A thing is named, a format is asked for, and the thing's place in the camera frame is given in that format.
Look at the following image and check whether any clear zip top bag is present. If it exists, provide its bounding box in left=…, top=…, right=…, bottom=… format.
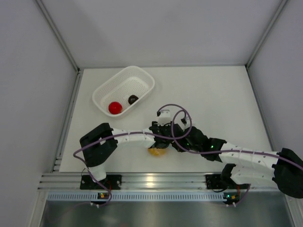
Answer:
left=147, top=144, right=170, bottom=157

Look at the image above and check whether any orange fake food piece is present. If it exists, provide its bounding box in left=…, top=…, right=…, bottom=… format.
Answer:
left=148, top=148, right=166, bottom=157

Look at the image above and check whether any dark fake food piece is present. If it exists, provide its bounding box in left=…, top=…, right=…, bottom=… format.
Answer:
left=128, top=95, right=139, bottom=105

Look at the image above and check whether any red fake tomato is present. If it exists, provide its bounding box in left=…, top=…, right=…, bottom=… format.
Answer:
left=108, top=101, right=123, bottom=115

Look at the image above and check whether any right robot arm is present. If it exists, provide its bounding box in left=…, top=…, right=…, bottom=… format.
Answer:
left=172, top=124, right=303, bottom=199

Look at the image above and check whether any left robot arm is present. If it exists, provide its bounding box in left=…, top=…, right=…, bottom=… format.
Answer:
left=80, top=121, right=172, bottom=189

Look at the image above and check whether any white perforated plastic basket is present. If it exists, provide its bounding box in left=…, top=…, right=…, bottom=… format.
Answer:
left=92, top=66, right=155, bottom=119

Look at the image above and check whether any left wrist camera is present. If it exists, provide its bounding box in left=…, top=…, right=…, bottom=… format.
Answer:
left=157, top=109, right=171, bottom=126

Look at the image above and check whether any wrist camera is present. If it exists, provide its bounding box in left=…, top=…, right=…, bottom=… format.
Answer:
left=157, top=109, right=171, bottom=126
left=181, top=116, right=195, bottom=130

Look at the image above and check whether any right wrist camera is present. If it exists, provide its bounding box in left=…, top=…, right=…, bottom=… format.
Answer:
left=181, top=116, right=195, bottom=130

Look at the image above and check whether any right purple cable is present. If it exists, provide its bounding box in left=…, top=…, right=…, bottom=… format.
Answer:
left=170, top=109, right=303, bottom=171

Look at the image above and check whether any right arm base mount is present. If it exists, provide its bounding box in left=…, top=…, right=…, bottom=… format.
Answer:
left=205, top=174, right=237, bottom=190

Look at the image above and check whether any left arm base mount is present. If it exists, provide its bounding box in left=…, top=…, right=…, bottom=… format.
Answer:
left=80, top=175, right=122, bottom=190

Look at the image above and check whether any aluminium mounting rail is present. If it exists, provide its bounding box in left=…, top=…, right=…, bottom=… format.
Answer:
left=37, top=156, right=296, bottom=191

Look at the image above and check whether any slotted cable duct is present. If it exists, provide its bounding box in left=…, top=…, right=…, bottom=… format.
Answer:
left=47, top=192, right=237, bottom=202

